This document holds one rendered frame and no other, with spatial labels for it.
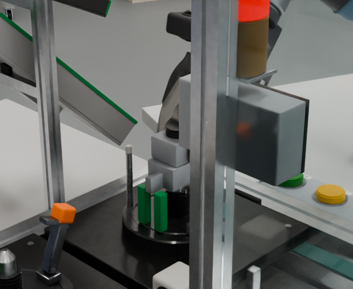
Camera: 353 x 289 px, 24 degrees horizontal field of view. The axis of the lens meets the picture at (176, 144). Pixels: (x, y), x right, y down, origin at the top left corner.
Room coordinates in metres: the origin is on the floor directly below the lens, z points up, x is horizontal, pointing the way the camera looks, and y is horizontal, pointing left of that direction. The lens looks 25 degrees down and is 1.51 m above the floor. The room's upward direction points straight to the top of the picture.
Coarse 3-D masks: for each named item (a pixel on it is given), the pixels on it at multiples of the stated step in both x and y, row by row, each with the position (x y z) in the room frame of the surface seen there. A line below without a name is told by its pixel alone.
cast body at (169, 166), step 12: (168, 132) 0.90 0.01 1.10; (156, 144) 0.90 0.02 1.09; (168, 144) 0.89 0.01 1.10; (156, 156) 0.90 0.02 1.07; (168, 156) 0.89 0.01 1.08; (180, 156) 0.88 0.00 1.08; (156, 168) 0.89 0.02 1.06; (168, 168) 0.88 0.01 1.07; (180, 168) 0.88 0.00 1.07; (156, 180) 0.88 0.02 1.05; (168, 180) 0.88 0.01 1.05; (180, 180) 0.88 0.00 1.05
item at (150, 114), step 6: (144, 108) 1.57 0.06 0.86; (150, 108) 1.57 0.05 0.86; (156, 108) 1.57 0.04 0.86; (144, 114) 1.56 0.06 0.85; (150, 114) 1.54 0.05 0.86; (156, 114) 1.54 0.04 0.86; (144, 120) 1.56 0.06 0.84; (150, 120) 1.53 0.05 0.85; (156, 120) 1.51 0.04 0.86; (150, 126) 1.53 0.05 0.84; (156, 126) 1.50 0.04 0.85
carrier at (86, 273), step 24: (24, 240) 0.88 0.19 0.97; (0, 264) 0.72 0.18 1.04; (24, 264) 0.79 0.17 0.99; (72, 264) 0.82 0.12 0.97; (0, 288) 0.72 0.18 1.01; (24, 288) 0.75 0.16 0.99; (48, 288) 0.75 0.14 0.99; (72, 288) 0.75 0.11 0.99; (96, 288) 0.78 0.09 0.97; (120, 288) 0.78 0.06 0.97
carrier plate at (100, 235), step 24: (96, 216) 0.94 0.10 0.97; (120, 216) 0.94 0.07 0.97; (72, 240) 0.88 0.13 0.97; (96, 240) 0.88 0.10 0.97; (120, 240) 0.88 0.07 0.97; (96, 264) 0.84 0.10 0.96; (120, 264) 0.83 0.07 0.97; (144, 264) 0.83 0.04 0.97; (168, 264) 0.83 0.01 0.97; (144, 288) 0.78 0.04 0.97
